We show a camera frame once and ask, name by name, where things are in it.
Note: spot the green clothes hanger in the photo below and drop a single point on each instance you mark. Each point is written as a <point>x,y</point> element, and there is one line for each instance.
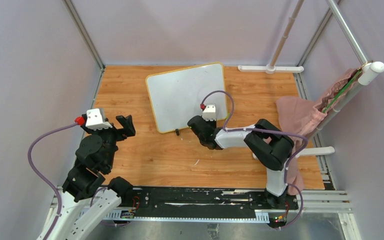
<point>341,91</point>

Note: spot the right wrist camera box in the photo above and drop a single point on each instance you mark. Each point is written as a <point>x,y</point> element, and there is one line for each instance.
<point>209,112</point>

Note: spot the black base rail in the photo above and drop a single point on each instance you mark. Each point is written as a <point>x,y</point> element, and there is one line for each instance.
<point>192,203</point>

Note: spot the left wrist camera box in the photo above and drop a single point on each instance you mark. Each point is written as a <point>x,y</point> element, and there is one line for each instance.
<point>96,119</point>

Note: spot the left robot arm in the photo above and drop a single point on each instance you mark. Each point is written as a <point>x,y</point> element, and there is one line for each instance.
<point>84,201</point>

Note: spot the white clothes rack base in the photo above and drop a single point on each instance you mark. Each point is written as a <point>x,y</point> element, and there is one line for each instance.
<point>271,69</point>

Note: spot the pink cloth shorts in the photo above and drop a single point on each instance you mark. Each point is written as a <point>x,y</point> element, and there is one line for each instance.
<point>301,116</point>

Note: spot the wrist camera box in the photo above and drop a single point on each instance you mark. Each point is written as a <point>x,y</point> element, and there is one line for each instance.
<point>209,112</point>
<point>96,119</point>

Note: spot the yellow framed whiteboard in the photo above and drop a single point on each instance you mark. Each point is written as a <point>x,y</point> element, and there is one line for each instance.
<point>175,96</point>

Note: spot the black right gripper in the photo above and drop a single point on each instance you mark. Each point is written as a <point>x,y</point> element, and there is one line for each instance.
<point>214,123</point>

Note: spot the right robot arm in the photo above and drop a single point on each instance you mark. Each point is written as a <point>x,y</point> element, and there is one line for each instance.
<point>272,150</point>

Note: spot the white rack side foot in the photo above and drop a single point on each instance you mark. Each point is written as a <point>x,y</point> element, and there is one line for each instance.
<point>316,151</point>

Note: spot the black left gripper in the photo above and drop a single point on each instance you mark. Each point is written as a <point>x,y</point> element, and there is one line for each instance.
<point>128,130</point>

